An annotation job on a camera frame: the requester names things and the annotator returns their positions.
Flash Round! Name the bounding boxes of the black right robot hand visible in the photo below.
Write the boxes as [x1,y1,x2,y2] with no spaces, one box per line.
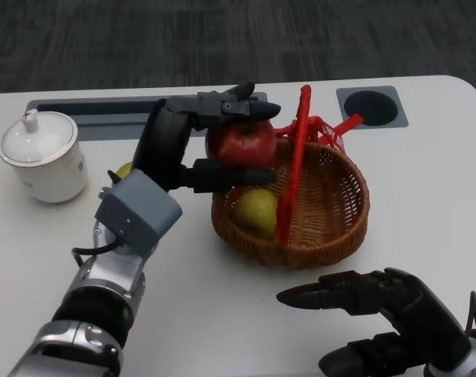
[276,267,471,377]

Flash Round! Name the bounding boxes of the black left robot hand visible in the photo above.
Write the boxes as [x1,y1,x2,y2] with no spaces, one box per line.
[131,82,282,194]

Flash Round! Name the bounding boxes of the red apple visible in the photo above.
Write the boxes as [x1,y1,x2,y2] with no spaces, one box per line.
[204,119,277,169]

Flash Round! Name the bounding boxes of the wicker basket with red handle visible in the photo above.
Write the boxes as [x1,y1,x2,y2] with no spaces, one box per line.
[211,85,371,270]

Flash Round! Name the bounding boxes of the green pear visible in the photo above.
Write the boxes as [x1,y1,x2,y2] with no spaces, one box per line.
[233,188,279,239]
[111,161,134,189]

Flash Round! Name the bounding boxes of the grey long table tray recess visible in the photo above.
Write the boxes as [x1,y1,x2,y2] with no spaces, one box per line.
[27,92,271,138]

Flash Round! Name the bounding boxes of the white ceramic cup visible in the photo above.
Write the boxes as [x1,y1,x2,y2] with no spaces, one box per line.
[2,139,90,204]

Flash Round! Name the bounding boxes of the white ceramic cup lid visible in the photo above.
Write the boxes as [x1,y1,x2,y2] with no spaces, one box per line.
[0,109,79,166]

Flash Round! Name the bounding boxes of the red printed ribbon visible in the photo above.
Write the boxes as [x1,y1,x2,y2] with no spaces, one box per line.
[275,113,364,152]

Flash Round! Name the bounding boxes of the grey round cup holder recess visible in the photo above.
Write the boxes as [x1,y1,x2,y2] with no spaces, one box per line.
[335,86,409,129]

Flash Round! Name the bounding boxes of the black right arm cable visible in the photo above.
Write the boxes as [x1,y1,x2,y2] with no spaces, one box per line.
[463,290,476,339]

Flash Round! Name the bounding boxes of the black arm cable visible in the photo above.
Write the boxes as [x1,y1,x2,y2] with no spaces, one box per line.
[71,241,119,268]
[463,290,476,339]

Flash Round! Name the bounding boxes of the grey left wrist camera housing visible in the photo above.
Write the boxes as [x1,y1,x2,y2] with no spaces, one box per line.
[94,168,183,258]

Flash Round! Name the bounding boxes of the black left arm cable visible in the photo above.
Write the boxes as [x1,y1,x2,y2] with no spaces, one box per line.
[71,241,119,268]

